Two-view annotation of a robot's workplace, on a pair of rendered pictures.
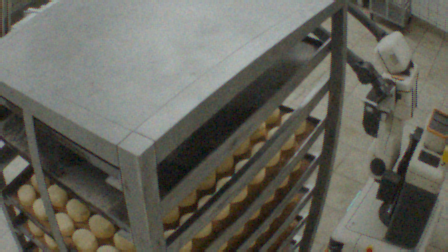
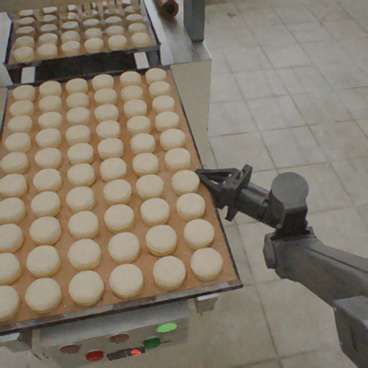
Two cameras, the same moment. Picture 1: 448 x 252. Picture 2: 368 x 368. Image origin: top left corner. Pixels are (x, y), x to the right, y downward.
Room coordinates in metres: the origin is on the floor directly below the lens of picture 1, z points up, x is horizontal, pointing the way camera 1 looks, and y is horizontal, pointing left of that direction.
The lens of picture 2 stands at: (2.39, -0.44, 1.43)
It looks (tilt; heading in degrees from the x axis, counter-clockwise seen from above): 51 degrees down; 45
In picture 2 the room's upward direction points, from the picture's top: straight up
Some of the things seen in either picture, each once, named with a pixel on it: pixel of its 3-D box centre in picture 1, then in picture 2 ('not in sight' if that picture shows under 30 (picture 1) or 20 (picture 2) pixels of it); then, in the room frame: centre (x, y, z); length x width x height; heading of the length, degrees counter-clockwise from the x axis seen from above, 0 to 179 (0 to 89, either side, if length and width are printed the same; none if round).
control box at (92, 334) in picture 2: not in sight; (121, 336); (2.46, -0.21, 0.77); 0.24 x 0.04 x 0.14; 148
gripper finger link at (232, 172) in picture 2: not in sight; (215, 186); (2.75, -0.16, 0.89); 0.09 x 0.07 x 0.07; 103
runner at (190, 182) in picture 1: (256, 109); not in sight; (0.76, -0.04, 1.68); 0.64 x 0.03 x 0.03; 150
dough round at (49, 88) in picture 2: not in sight; (50, 90); (2.67, 0.30, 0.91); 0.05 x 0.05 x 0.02
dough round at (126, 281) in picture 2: not in sight; (126, 281); (2.50, -0.20, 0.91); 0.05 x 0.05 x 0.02
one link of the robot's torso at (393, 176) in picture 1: (385, 171); not in sight; (2.01, -0.80, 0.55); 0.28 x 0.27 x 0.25; 148
